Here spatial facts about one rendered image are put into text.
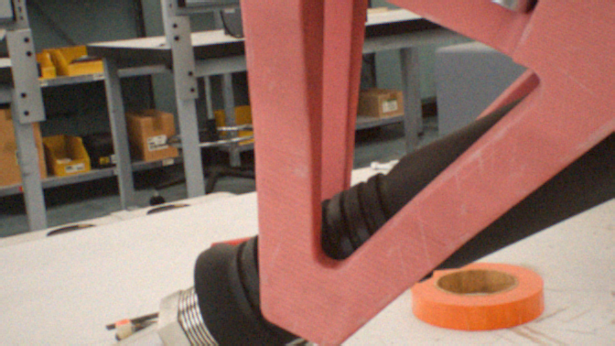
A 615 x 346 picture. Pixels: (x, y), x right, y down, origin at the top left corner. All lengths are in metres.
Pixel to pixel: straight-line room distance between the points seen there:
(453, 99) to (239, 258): 0.53
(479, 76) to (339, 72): 0.50
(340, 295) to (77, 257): 0.44
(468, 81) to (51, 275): 0.32
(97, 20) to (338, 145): 4.65
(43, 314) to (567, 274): 0.26
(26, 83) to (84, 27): 2.27
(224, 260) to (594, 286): 0.31
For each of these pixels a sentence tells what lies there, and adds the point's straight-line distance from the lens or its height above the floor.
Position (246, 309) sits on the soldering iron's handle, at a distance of 0.17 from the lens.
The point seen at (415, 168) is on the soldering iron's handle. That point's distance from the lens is 0.16.
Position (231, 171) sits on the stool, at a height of 0.13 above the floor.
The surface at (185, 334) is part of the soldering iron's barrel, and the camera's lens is 0.18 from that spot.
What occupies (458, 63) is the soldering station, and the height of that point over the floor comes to 0.83.
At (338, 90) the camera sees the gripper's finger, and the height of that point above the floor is 0.88.
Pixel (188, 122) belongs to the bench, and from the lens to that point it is 2.75.
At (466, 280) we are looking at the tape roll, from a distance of 0.45.
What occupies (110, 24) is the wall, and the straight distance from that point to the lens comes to 4.84.
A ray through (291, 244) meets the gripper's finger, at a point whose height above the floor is 0.86.
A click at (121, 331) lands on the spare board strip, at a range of 0.44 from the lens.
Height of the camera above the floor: 0.90
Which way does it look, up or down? 12 degrees down
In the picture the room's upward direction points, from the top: 5 degrees counter-clockwise
